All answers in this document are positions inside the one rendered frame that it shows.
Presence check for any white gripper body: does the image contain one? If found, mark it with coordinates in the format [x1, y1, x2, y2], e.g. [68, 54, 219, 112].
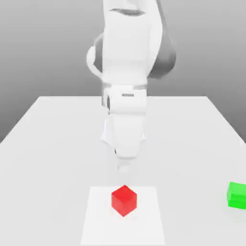
[100, 112, 146, 160]

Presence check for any small green cube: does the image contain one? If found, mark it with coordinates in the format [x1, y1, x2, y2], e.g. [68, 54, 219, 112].
[226, 181, 246, 210]

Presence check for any small red cube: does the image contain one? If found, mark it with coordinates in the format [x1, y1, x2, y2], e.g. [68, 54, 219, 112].
[111, 184, 138, 218]

